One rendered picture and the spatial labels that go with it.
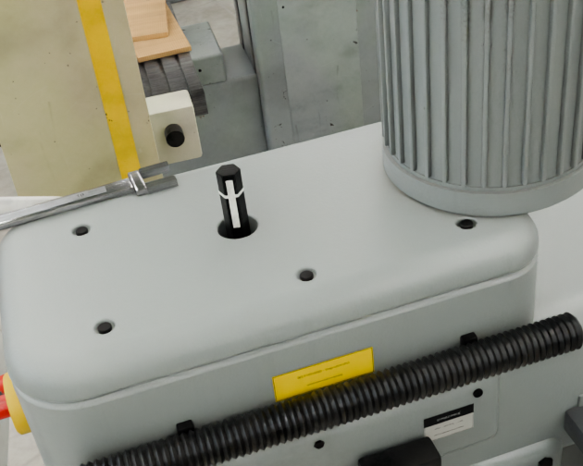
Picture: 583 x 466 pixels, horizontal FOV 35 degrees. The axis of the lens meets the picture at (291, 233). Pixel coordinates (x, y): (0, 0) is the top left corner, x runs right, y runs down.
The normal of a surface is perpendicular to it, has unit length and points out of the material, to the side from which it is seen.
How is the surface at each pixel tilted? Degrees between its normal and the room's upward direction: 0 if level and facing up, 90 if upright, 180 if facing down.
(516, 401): 90
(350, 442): 90
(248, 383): 90
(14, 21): 90
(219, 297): 0
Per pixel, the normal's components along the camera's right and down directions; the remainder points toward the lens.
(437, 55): -0.58, 0.53
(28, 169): 0.30, 0.54
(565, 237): -0.11, -0.80
